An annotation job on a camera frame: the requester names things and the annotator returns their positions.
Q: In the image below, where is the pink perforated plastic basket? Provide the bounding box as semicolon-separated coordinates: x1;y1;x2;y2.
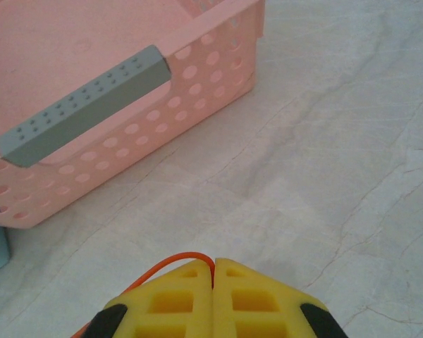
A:
0;0;267;230

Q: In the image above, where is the orange cable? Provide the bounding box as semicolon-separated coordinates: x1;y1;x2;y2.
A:
70;251;216;338

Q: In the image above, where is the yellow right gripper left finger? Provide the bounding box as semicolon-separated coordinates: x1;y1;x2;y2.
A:
91;258;214;338

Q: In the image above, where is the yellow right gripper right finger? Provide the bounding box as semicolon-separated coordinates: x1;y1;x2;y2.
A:
214;257;350;338

